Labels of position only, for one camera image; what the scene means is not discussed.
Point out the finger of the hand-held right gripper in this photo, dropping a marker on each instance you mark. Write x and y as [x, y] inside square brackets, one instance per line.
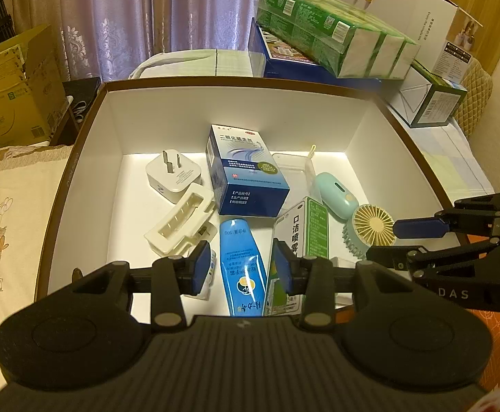
[387, 255]
[417, 227]

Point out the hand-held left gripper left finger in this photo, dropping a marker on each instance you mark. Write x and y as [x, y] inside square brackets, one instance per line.
[202, 266]

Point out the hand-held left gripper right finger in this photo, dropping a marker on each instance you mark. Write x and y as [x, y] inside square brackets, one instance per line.
[284, 266]

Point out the mint handheld fan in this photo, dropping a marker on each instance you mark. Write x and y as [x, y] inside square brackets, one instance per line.
[372, 223]

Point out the green white spray box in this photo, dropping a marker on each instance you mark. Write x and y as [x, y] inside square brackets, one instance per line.
[305, 231]

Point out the white hair clip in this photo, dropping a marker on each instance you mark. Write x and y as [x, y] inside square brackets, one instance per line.
[168, 244]

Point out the blue white tube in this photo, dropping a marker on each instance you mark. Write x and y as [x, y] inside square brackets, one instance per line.
[243, 266]

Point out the teal small case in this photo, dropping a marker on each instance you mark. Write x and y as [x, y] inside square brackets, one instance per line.
[335, 193]

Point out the white pronged charger plug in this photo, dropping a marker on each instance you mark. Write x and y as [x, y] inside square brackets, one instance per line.
[177, 180]

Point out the clear plastic case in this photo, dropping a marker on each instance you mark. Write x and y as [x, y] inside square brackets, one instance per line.
[295, 171]

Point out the blue medicine box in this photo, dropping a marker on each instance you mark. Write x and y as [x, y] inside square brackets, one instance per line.
[245, 171]

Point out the yellow thin stick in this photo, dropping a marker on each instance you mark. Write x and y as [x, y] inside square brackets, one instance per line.
[310, 154]

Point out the brown storage box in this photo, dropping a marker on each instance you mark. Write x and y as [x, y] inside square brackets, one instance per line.
[241, 107]

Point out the dark green carton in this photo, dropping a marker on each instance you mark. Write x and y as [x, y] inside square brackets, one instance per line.
[438, 103]

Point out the beige quilted chair cover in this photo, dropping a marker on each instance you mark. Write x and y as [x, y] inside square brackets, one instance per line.
[477, 90]

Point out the cream embroidered blanket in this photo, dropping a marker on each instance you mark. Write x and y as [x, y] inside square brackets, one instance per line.
[9, 223]

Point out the white printed carton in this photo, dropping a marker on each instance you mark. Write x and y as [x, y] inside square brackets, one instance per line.
[438, 30]

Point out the blue flat box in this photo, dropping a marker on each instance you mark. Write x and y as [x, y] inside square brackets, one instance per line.
[275, 62]

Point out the black bag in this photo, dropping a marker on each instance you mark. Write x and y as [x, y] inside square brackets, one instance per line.
[82, 94]

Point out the green tissue pack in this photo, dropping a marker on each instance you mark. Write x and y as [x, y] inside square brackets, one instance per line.
[318, 21]

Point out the cardboard box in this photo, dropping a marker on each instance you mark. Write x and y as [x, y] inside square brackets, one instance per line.
[14, 94]

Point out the purple curtain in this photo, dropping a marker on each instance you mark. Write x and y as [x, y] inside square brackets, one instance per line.
[147, 8]

